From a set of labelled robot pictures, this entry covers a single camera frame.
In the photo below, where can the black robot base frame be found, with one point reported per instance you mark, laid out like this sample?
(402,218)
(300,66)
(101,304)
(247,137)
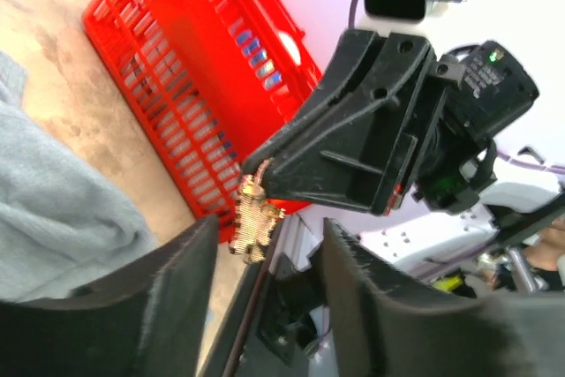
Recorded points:
(278,323)

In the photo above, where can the grey sleeveless shirt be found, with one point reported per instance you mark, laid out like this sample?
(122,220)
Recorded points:
(63,224)

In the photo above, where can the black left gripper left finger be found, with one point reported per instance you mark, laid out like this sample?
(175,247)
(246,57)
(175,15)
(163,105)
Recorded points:
(145,319)

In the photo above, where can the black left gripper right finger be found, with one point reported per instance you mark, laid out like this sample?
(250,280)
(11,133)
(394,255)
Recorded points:
(385,323)

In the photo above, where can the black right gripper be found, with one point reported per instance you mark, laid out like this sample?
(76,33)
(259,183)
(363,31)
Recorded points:
(368,130)

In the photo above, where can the orange maple leaf brooch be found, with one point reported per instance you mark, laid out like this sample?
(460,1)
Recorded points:
(255,218)

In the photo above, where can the red plastic basket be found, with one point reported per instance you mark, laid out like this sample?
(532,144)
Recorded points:
(208,81)

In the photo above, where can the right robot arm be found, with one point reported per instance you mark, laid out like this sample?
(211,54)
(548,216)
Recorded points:
(495,90)

